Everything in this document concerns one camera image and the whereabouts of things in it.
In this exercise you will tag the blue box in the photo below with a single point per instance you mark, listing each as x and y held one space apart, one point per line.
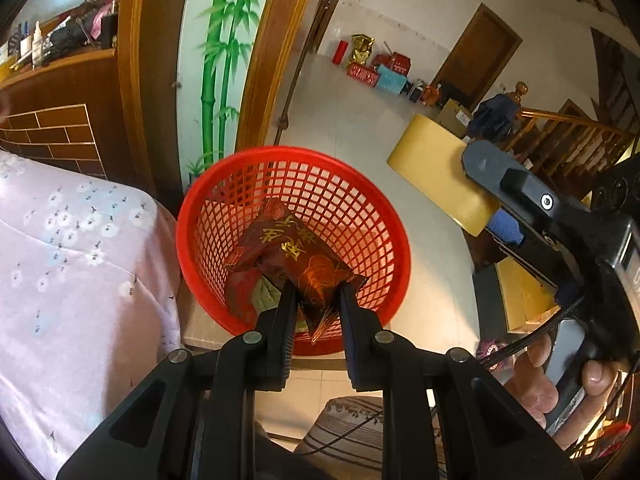
391 79

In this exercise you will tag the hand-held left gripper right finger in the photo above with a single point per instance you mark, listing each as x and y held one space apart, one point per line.
352 350

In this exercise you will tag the person's right hand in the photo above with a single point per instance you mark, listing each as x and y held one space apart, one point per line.
535 385

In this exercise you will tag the yellow table top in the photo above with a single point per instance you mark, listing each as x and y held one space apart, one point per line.
435 165

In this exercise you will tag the yellow box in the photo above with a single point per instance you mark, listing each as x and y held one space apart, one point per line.
527 295

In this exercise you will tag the black handbag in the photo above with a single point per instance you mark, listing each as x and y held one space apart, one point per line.
75 35

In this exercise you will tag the wooden arch frame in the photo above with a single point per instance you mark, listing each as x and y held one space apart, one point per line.
145 60

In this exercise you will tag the brown wooden door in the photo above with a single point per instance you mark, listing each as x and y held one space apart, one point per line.
477 55

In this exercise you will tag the pink floral blanket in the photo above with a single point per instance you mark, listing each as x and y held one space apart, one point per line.
75 285

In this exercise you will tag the brown metal handrail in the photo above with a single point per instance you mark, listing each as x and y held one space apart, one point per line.
306 60

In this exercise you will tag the red plastic mesh basket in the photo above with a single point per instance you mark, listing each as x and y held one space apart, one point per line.
320 195

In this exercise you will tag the wooden stair railing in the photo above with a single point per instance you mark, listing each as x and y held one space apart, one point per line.
575 140

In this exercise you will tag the gold foil bag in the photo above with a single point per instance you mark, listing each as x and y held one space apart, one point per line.
362 49

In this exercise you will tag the red cylinder can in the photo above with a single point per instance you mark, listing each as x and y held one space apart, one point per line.
340 52

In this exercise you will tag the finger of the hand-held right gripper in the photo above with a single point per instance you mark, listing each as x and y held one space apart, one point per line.
530 190
507 230

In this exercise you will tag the bamboo painted glass panel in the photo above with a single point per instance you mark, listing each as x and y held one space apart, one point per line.
220 60

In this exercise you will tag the white bottle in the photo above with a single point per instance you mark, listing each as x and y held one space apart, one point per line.
38 45

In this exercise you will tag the wooden brick-pattern headboard cabinet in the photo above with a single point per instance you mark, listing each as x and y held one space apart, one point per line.
55 80

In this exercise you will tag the cardboard box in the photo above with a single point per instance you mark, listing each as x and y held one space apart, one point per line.
452 117

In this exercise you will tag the blue clothing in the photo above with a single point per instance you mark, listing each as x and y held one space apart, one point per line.
492 115

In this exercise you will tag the dark red gold-print wrapper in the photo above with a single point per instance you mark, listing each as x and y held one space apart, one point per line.
295 260

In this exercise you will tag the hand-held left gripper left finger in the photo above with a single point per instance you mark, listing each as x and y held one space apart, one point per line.
280 345

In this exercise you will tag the red green wrapper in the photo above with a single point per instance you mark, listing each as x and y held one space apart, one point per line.
245 295

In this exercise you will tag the red gift box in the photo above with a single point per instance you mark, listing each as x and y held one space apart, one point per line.
397 61

